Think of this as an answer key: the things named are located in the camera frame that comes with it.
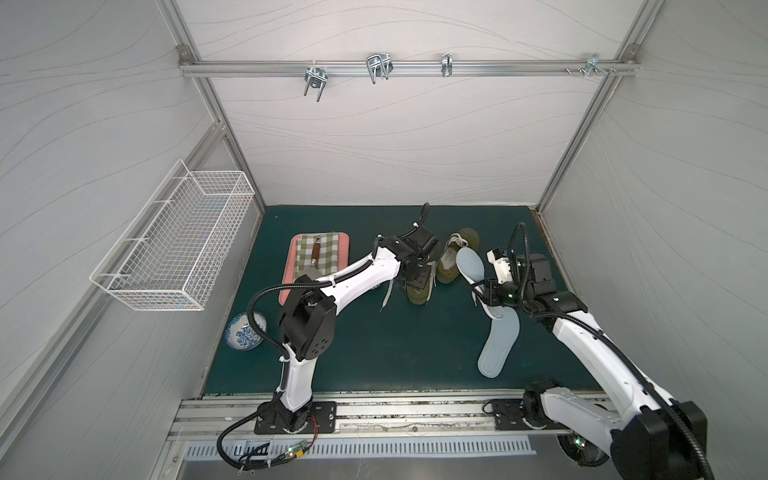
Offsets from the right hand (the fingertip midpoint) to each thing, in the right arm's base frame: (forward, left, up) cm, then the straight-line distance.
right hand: (479, 284), depth 81 cm
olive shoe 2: (+12, +7, -11) cm, 18 cm away
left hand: (+3, +17, -3) cm, 17 cm away
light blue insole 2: (-14, -6, -15) cm, 21 cm away
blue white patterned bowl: (-13, +69, -12) cm, 71 cm away
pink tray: (+10, +61, -14) cm, 63 cm away
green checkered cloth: (+15, +48, -14) cm, 52 cm away
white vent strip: (-39, +52, -15) cm, 67 cm away
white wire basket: (-5, +76, +17) cm, 78 cm away
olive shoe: (+1, +16, -10) cm, 19 cm away
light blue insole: (-6, -10, -14) cm, 18 cm away
